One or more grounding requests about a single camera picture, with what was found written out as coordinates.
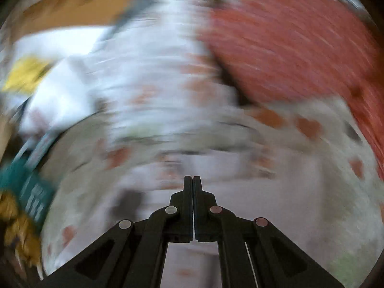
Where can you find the yellow bag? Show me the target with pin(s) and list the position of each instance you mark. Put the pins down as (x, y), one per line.
(27, 73)

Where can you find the heart patterned quilt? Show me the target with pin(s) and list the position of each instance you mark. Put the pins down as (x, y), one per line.
(300, 162)

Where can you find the orange floral cloth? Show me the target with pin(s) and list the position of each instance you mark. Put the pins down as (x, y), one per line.
(285, 51)

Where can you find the white paper bag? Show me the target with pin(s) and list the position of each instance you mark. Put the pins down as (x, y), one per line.
(66, 96)

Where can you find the white floral pillow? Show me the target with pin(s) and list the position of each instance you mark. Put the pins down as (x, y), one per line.
(162, 51)

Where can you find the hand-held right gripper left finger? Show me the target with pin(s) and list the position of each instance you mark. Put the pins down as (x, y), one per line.
(187, 204)

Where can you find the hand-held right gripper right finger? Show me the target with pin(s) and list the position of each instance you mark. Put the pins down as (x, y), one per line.
(196, 204)

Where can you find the golden brown fringed cloth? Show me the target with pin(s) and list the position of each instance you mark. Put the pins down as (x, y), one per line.
(21, 234)

